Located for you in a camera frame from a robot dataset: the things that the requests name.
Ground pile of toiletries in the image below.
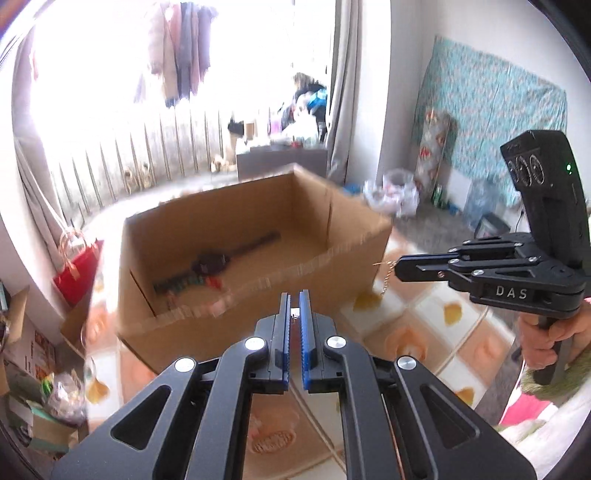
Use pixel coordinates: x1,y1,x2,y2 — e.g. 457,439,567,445
9,364,89,428

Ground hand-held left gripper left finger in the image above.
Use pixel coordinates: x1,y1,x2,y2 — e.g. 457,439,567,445
51,292,293,480

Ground metal balcony railing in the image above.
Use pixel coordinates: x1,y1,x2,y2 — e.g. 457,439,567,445
46,105,296,217

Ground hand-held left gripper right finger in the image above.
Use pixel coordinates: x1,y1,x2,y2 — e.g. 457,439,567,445
298,290,539,480

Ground tile-patterned tablecloth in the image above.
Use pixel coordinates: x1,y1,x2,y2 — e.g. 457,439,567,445
83,185,532,480

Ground gold chain necklace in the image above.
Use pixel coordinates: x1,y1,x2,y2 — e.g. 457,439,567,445
372,259,400,299

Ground brown side shelf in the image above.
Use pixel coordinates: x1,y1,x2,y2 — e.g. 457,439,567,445
0,277,90,455

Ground pink floral blanket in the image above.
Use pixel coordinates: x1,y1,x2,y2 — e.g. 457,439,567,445
499,388,580,445

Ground person's right hand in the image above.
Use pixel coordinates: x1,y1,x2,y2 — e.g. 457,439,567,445
515,298,591,370

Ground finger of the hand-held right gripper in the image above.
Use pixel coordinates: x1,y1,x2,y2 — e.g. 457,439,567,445
394,255,555,282
447,233,539,259

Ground dark grey cabinet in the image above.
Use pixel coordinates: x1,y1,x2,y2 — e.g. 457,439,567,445
236,145,329,184

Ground patterned wrapped roll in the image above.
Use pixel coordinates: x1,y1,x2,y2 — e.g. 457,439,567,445
412,107,452,195

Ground red gift bag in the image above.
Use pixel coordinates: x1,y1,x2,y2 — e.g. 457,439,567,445
52,228,105,308

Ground brown cardboard box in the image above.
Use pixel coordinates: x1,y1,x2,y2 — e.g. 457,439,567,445
115,162,394,376

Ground pile of clothes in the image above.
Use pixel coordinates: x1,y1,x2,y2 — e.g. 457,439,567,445
268,73,329,149

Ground hanging clothes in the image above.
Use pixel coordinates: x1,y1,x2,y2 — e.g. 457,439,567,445
133,0,219,108

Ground large clear water bottle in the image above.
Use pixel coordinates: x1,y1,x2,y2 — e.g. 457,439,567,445
463,179,500,230

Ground small grey appliance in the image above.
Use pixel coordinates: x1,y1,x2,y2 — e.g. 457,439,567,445
475,213,509,239

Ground white plastic bag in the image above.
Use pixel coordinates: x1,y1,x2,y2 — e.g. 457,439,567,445
364,168,421,219

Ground teal floral mattress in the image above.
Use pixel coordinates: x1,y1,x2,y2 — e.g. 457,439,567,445
412,36,568,232

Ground grey curtain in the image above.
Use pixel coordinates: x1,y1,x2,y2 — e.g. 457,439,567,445
324,0,366,186
8,28,75,234

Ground black wristwatch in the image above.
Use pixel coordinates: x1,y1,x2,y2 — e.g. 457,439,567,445
152,231,281,297

